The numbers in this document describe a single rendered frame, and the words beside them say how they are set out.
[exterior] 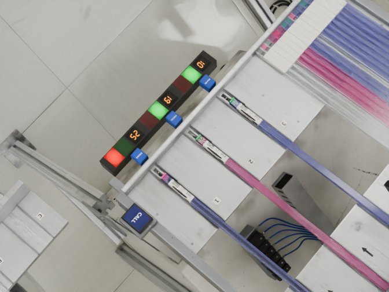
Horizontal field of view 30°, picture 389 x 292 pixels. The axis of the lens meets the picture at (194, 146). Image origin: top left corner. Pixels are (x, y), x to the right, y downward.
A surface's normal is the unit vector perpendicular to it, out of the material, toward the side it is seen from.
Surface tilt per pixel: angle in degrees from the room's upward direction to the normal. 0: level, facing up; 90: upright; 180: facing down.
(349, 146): 0
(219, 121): 45
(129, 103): 0
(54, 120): 0
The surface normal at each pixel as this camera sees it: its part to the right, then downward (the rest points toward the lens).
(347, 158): 0.50, 0.19
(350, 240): -0.05, -0.34
